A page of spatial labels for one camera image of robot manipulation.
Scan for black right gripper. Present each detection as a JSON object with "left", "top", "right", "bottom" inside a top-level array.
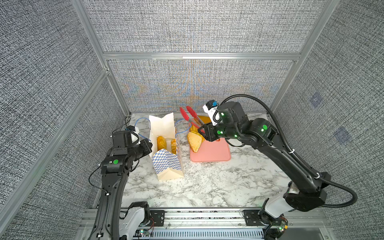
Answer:
[{"left": 197, "top": 119, "right": 243, "bottom": 141}]

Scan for triangular tan bread slice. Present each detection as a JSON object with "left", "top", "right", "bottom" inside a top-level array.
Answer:
[{"left": 187, "top": 132, "right": 203, "bottom": 153}]

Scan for red kitchen tongs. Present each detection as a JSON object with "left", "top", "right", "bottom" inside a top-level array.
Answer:
[{"left": 180, "top": 106, "right": 205, "bottom": 136}]

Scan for oval golden bread bun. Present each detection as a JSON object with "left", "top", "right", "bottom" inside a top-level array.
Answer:
[{"left": 157, "top": 136, "right": 167, "bottom": 151}]

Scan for checkered paper bag blue handles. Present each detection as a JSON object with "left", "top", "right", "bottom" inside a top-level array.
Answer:
[{"left": 135, "top": 113, "right": 185, "bottom": 181}]

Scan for square glazed pastry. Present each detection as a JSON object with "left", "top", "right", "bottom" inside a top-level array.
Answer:
[{"left": 171, "top": 139, "right": 177, "bottom": 155}]

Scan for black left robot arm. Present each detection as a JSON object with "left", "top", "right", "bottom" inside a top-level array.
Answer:
[{"left": 89, "top": 126, "right": 153, "bottom": 240}]

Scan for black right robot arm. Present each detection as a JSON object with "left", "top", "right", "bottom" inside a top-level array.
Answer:
[{"left": 199, "top": 100, "right": 327, "bottom": 225}]

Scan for long oval bread loaf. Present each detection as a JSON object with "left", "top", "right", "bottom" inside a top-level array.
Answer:
[{"left": 199, "top": 116, "right": 212, "bottom": 124}]

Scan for small ridged yellow bun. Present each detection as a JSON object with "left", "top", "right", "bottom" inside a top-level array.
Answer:
[{"left": 189, "top": 125, "right": 199, "bottom": 134}]

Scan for pink plastic tray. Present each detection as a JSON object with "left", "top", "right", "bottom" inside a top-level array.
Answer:
[{"left": 190, "top": 139, "right": 231, "bottom": 163}]

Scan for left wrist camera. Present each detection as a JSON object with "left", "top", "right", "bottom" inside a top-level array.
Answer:
[{"left": 125, "top": 126, "right": 140, "bottom": 145}]

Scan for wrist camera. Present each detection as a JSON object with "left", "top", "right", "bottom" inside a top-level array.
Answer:
[
  {"left": 203, "top": 100, "right": 221, "bottom": 126},
  {"left": 125, "top": 126, "right": 140, "bottom": 145}
]

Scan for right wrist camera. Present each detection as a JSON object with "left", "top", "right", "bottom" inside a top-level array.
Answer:
[{"left": 203, "top": 100, "right": 221, "bottom": 126}]

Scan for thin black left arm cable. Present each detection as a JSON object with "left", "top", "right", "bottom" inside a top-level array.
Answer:
[{"left": 88, "top": 164, "right": 110, "bottom": 194}]

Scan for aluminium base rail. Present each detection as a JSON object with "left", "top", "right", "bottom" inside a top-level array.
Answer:
[{"left": 76, "top": 208, "right": 337, "bottom": 240}]

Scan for black corrugated cable conduit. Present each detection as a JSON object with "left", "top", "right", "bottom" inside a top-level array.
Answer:
[{"left": 220, "top": 94, "right": 358, "bottom": 208}]

